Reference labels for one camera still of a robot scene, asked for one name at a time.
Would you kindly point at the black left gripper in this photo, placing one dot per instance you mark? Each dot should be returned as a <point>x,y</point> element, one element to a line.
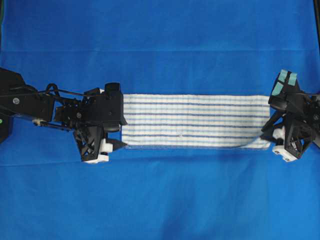
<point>90,122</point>

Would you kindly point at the black taped right wrist camera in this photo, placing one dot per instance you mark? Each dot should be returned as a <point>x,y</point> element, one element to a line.
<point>285,92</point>

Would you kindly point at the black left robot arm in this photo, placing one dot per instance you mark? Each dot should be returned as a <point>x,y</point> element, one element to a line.
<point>46,108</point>

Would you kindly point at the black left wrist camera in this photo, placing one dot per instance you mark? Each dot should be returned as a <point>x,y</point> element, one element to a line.
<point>113,105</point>

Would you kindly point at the blue table cloth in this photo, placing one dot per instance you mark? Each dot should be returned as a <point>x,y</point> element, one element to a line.
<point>204,47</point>

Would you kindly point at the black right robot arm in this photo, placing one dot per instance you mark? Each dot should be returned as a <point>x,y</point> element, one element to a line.
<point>311,115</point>

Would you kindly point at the white blue striped towel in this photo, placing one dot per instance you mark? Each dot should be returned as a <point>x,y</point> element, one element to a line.
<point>159,121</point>

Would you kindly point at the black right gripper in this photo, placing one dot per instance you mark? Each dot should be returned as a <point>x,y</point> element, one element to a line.
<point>292,138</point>

